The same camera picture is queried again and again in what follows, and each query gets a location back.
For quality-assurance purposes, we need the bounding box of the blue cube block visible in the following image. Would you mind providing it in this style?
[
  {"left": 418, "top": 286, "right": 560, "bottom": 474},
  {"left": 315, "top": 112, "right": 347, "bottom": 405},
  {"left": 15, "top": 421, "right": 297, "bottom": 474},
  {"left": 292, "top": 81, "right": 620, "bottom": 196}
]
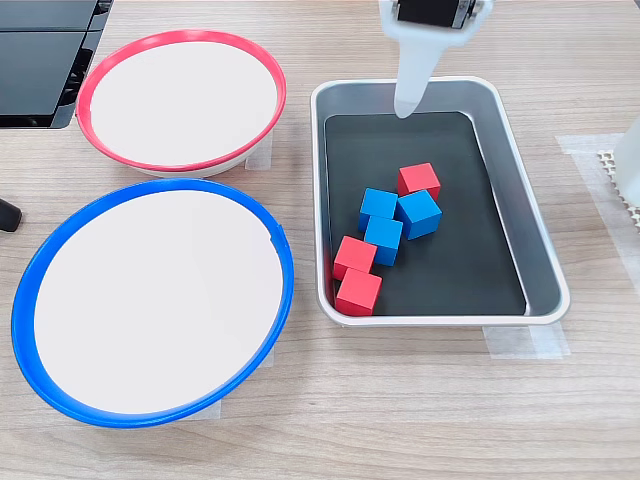
[
  {"left": 394, "top": 189, "right": 444, "bottom": 241},
  {"left": 357, "top": 187, "right": 400, "bottom": 234},
  {"left": 363, "top": 215, "right": 404, "bottom": 267}
]

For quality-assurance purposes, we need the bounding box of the blue-rimmed white dish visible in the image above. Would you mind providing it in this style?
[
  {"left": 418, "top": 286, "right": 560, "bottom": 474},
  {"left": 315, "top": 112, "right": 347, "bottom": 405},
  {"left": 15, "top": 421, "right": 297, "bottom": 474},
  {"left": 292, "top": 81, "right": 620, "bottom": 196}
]
[{"left": 10, "top": 177, "right": 296, "bottom": 430}]

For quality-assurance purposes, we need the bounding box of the black stand foot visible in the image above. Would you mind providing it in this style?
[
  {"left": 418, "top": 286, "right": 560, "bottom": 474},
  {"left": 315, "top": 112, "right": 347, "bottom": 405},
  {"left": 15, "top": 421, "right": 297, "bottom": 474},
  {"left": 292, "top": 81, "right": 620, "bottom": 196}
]
[{"left": 0, "top": 197, "right": 24, "bottom": 234}]

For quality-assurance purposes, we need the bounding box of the black tray liner mat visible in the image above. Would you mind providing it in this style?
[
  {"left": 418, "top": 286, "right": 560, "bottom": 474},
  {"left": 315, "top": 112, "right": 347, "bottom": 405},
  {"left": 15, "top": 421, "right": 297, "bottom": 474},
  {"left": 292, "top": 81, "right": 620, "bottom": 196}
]
[{"left": 323, "top": 110, "right": 529, "bottom": 317}]

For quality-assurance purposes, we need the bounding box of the red-rimmed white dish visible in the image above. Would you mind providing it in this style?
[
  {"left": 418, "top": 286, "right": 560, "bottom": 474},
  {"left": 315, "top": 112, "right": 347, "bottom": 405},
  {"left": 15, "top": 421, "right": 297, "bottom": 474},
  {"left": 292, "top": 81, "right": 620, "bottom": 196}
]
[{"left": 75, "top": 28, "right": 289, "bottom": 179}]

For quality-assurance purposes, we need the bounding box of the red cube block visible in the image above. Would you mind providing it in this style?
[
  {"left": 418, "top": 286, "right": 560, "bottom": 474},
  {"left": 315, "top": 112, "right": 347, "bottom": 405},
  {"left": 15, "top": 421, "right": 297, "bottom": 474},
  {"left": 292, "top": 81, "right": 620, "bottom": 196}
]
[
  {"left": 332, "top": 235, "right": 379, "bottom": 281},
  {"left": 397, "top": 162, "right": 442, "bottom": 201},
  {"left": 334, "top": 268, "right": 384, "bottom": 318}
]

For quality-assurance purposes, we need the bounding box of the silver metal tray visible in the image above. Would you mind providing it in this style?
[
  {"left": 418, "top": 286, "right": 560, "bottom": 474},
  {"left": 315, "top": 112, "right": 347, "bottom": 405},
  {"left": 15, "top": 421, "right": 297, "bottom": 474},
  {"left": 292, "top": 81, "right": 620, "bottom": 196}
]
[{"left": 309, "top": 75, "right": 572, "bottom": 329}]

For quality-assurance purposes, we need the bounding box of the pale taped base sheet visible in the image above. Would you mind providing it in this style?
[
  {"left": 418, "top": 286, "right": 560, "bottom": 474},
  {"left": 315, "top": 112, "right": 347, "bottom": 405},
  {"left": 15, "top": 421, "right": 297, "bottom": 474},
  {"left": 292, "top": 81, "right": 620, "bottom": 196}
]
[{"left": 554, "top": 132, "right": 640, "bottom": 296}]

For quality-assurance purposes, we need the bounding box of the black flat device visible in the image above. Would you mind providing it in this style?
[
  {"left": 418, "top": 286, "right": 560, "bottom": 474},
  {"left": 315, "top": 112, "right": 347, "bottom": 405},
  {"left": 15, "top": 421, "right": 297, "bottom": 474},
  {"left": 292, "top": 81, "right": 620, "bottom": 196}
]
[{"left": 0, "top": 0, "right": 115, "bottom": 130}]

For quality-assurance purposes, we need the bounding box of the white grid mesh mat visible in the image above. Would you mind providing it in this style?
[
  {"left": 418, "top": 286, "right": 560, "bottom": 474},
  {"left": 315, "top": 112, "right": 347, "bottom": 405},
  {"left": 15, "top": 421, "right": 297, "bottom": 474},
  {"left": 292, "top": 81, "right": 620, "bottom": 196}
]
[{"left": 597, "top": 148, "right": 640, "bottom": 236}]

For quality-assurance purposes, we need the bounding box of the clear tape strip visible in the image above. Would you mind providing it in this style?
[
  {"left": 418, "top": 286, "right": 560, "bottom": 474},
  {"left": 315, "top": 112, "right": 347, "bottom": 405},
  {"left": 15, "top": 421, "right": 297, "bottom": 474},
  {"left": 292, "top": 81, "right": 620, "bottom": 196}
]
[
  {"left": 198, "top": 398, "right": 224, "bottom": 422},
  {"left": 243, "top": 133, "right": 274, "bottom": 172},
  {"left": 482, "top": 322, "right": 572, "bottom": 360}
]

